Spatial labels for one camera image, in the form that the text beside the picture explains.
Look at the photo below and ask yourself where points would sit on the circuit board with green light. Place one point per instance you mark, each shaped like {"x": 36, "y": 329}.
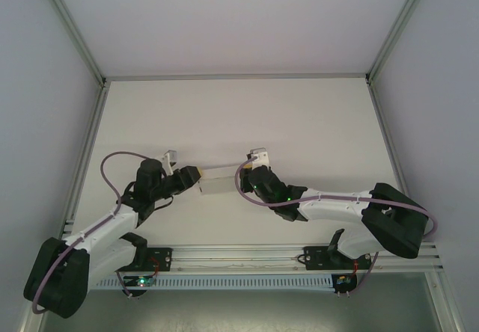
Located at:
{"x": 140, "y": 281}

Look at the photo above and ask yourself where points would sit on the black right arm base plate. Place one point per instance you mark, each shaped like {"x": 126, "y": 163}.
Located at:
{"x": 318, "y": 259}

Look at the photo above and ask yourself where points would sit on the aluminium frame leg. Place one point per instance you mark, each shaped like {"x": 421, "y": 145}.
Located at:
{"x": 31, "y": 322}
{"x": 447, "y": 302}

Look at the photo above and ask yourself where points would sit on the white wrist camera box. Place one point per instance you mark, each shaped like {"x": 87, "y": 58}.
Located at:
{"x": 170, "y": 157}
{"x": 260, "y": 157}

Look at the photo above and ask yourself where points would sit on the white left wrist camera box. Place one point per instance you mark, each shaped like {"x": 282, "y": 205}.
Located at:
{"x": 170, "y": 157}

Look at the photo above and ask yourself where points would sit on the aluminium mounting rail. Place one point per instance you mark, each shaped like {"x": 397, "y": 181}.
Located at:
{"x": 239, "y": 257}

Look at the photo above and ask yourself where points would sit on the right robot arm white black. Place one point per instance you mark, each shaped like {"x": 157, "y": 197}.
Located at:
{"x": 337, "y": 208}

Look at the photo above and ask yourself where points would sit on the aluminium frame side bar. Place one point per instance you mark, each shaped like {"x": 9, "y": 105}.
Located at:
{"x": 88, "y": 152}
{"x": 391, "y": 152}

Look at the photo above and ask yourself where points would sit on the small circuit board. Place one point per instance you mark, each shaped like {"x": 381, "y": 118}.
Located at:
{"x": 343, "y": 280}

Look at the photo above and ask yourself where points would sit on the white cardboard box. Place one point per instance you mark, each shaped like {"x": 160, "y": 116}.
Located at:
{"x": 219, "y": 185}

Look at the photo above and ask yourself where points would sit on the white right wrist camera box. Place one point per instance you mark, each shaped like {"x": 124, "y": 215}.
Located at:
{"x": 260, "y": 157}

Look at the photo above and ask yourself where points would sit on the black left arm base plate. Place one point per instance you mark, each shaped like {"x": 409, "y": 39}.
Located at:
{"x": 161, "y": 259}

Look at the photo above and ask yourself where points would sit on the aluminium frame post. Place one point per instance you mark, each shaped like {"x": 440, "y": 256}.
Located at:
{"x": 398, "y": 25}
{"x": 71, "y": 25}

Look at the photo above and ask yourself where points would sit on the aluminium frame crossbar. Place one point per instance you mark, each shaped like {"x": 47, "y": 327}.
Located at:
{"x": 235, "y": 76}

